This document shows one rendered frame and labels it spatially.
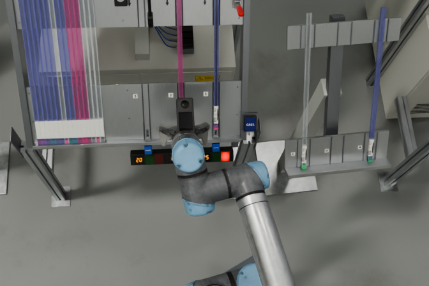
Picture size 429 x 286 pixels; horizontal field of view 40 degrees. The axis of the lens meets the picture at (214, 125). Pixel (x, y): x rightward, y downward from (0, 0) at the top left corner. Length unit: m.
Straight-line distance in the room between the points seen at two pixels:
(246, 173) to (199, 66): 0.76
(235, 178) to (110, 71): 0.85
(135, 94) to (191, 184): 0.51
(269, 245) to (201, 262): 1.15
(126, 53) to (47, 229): 0.88
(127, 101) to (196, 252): 0.92
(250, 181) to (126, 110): 0.58
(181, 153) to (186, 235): 1.20
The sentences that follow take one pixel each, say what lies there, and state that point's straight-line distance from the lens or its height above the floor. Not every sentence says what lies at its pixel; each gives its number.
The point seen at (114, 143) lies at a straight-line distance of 1.89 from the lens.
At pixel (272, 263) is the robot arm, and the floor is 1.14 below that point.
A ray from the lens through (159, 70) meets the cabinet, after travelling 2.12.
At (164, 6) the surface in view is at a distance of 1.75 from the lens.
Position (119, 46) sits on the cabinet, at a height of 0.62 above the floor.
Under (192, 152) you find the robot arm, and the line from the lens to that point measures 1.37.
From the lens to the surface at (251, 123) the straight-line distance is 1.85.
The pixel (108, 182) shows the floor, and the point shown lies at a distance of 2.62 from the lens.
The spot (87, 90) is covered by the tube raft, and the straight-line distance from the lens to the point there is 1.83.
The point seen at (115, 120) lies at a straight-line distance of 1.88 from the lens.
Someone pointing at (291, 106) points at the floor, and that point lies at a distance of 2.78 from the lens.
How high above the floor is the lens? 2.50
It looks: 68 degrees down
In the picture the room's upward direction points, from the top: 10 degrees clockwise
